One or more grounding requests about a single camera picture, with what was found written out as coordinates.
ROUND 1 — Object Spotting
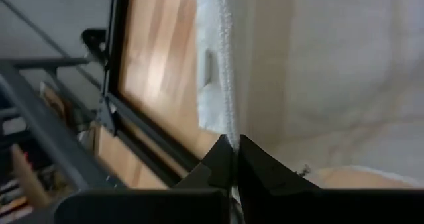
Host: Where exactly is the black aluminium table frame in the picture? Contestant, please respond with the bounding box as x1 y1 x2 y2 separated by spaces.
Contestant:
101 0 208 189

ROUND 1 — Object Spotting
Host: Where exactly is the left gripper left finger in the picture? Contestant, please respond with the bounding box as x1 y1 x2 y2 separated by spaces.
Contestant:
54 133 237 224

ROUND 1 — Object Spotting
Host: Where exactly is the black cable clamp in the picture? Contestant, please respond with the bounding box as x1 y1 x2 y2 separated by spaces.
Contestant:
80 27 110 68

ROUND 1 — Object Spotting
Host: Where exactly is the white plaid towel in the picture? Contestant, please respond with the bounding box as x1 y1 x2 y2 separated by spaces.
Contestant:
194 0 424 189

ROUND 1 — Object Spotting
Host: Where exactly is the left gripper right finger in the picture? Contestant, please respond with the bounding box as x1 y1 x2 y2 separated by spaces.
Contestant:
237 133 424 224

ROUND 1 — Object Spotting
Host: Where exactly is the wooden workbench grey steel frame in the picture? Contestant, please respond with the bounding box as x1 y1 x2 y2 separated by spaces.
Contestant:
0 57 129 224

